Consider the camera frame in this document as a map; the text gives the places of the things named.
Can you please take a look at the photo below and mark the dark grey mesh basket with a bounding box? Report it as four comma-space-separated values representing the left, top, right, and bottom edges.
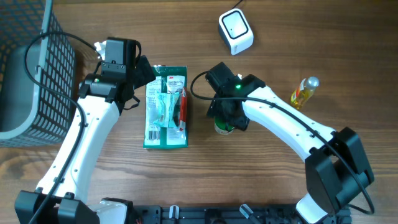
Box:
1, 0, 76, 147

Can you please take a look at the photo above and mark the green 3M gloves packet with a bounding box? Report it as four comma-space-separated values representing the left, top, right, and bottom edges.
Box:
143, 65, 188, 149

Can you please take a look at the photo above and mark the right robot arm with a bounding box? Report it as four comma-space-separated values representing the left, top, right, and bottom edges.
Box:
205, 62, 374, 223

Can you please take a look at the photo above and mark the white barcode scanner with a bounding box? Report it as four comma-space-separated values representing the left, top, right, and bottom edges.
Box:
218, 8, 254, 55

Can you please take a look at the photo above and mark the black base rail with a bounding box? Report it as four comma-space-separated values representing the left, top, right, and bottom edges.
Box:
124, 203, 352, 224

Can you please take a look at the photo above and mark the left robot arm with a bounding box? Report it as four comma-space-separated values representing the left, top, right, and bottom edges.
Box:
14, 37, 155, 223

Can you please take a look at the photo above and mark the green lid white jar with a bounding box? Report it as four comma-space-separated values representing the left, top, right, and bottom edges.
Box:
214, 118, 234, 135

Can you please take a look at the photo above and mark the red white tube packet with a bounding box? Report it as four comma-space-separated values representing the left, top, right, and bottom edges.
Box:
178, 87, 187, 131

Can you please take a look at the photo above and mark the black right camera cable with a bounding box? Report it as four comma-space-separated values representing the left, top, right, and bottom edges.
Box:
190, 70, 376, 215

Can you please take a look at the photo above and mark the yellow oil bottle silver cap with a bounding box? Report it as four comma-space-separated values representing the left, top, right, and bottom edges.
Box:
290, 77, 320, 110

